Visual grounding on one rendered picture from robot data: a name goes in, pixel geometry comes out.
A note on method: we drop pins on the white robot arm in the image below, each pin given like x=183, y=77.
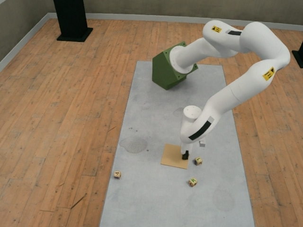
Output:
x=224, y=41

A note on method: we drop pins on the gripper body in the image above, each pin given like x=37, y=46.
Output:
x=185, y=147

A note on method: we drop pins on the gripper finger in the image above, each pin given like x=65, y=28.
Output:
x=185, y=156

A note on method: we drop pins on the tan square mat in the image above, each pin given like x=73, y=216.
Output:
x=172, y=157

